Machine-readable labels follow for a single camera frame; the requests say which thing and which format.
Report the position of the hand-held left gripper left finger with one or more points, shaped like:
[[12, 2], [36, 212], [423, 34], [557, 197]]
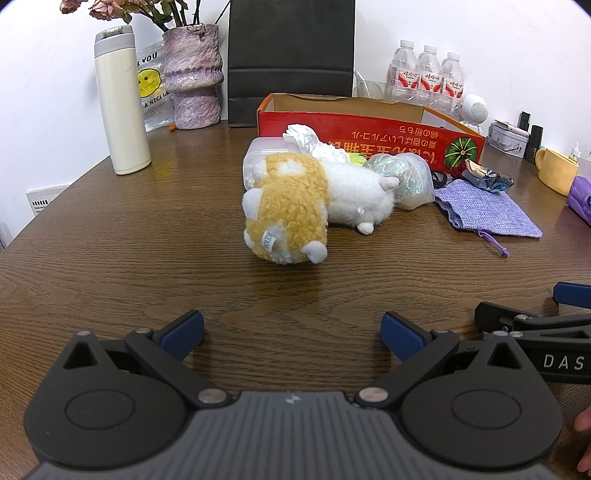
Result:
[[182, 333]]

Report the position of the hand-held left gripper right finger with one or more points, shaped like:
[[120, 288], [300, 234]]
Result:
[[399, 335]]

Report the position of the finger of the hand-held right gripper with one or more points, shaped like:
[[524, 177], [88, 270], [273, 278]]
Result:
[[496, 314], [572, 293]]

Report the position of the purple fabric pouch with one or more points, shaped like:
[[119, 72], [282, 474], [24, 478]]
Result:
[[485, 207]]

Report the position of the blue snack wrapper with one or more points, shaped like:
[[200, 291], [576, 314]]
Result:
[[489, 177]]

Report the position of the black-rimmed glasses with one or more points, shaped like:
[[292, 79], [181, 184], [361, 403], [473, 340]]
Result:
[[443, 177]]

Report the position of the iridescent plastic bag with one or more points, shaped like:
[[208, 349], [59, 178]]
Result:
[[408, 182]]

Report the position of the tan and white plush toy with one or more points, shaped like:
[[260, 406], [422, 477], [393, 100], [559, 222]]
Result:
[[295, 203]]

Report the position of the green tissue pack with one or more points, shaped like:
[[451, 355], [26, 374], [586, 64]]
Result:
[[356, 160]]

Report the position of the clear plastic container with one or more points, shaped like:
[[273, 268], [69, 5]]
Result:
[[258, 154]]

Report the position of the red cardboard box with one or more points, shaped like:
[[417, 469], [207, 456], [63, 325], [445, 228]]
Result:
[[369, 134]]

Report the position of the white plastic bag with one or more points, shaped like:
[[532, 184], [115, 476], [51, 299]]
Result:
[[309, 141]]

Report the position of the wooden desktop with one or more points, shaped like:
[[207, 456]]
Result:
[[138, 258]]

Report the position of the person's right hand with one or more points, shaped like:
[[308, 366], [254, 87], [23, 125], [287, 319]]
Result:
[[584, 422]]

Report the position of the purple wet wipes pack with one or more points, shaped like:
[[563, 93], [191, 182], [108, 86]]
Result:
[[581, 198]]

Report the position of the yellow mug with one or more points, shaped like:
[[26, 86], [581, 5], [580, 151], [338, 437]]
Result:
[[558, 173]]

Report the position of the white tin box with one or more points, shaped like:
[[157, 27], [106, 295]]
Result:
[[508, 136]]

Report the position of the white round speaker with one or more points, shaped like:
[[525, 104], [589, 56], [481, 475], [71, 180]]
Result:
[[475, 110]]

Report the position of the clear water bottle red label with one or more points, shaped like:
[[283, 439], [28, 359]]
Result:
[[430, 78], [452, 85], [404, 74]]

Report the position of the white thermos bottle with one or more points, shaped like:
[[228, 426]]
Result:
[[122, 106]]

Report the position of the glass cup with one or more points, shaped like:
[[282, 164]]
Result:
[[374, 90]]

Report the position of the smiley face plastic bag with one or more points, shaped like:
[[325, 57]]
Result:
[[150, 83]]

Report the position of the metal spoon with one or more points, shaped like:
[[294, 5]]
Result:
[[361, 82]]

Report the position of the purple ceramic vase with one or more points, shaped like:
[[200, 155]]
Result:
[[194, 74]]

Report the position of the black paper bag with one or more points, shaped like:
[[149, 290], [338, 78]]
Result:
[[291, 60]]

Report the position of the dried flowers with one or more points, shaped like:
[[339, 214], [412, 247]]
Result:
[[115, 9]]

